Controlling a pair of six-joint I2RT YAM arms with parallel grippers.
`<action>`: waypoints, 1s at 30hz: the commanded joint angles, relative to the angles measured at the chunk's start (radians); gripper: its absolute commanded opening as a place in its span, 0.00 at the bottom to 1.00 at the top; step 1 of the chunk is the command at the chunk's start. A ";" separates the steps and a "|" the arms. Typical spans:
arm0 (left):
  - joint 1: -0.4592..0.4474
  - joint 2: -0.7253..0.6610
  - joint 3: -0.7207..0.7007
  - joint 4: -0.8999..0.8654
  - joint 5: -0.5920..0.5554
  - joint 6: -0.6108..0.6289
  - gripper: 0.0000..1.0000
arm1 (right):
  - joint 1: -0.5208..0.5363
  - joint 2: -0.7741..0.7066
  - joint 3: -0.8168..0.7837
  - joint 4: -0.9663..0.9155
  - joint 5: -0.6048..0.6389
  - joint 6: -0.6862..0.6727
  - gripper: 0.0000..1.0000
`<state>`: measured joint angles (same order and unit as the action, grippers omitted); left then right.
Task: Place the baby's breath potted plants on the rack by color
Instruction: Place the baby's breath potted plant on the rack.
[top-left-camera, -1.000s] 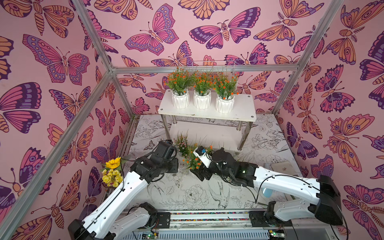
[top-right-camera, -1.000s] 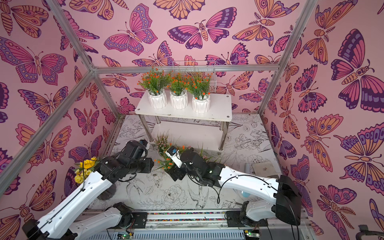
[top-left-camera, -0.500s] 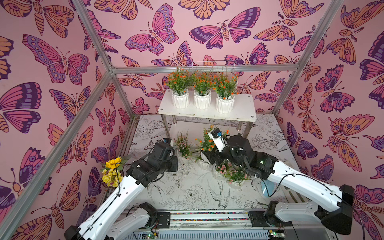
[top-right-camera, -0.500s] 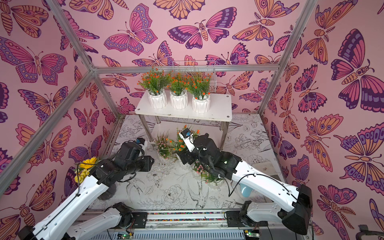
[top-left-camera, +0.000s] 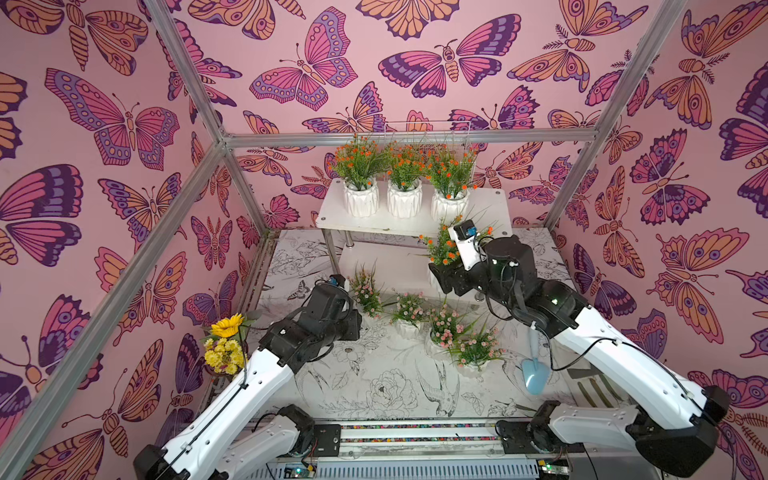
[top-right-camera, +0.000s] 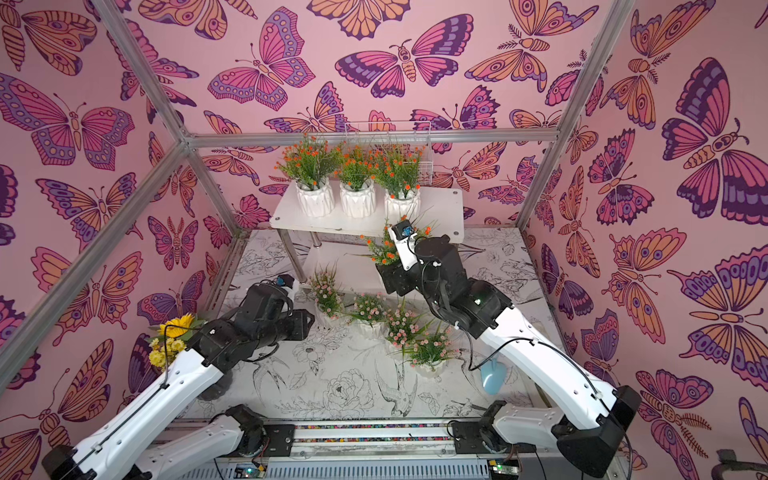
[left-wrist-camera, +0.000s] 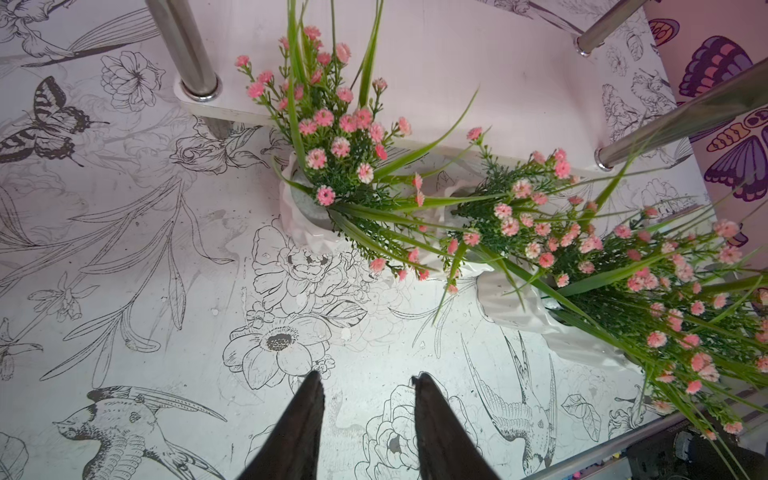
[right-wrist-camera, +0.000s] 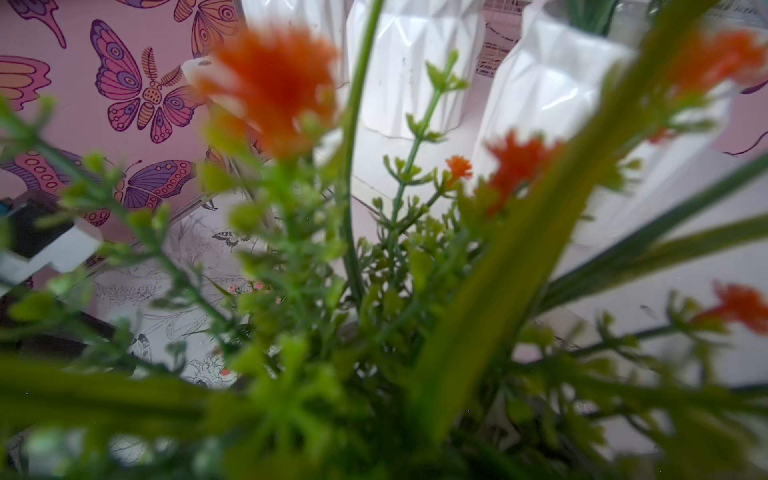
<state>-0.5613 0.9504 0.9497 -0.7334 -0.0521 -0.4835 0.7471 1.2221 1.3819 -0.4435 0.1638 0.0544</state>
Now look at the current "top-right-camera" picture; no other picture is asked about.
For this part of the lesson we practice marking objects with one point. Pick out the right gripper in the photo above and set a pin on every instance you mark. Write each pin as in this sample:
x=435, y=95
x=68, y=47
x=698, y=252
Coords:
x=391, y=276

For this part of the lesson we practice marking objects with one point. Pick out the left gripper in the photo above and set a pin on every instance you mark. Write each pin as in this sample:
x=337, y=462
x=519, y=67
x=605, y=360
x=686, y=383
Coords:
x=300, y=317

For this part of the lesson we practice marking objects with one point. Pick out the orange potted plant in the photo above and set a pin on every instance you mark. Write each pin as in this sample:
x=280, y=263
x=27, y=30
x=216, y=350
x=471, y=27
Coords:
x=382, y=250
x=310, y=164
x=398, y=173
x=357, y=188

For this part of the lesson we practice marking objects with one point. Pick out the pink potted plant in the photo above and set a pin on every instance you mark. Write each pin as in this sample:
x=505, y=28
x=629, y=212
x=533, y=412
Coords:
x=429, y=355
x=367, y=316
x=326, y=293
x=404, y=327

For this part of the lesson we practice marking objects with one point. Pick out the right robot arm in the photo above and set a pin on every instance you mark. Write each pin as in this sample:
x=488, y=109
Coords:
x=590, y=419

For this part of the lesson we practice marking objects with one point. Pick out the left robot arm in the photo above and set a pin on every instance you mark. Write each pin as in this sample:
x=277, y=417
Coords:
x=123, y=448

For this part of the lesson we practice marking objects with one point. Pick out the white two-tier rack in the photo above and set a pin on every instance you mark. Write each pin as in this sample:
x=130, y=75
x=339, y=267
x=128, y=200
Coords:
x=315, y=243

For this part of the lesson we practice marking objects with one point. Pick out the sunflower bouquet in vase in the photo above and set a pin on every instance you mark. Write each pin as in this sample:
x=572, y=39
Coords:
x=171, y=339

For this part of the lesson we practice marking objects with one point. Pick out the light blue garden trowel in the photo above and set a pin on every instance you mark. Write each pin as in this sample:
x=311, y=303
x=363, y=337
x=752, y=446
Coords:
x=494, y=376

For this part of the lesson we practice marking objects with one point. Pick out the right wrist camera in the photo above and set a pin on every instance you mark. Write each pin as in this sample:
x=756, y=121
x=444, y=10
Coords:
x=403, y=235

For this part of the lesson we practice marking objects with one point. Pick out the white wire basket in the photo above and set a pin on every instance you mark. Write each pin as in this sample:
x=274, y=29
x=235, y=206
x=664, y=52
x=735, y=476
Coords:
x=380, y=134

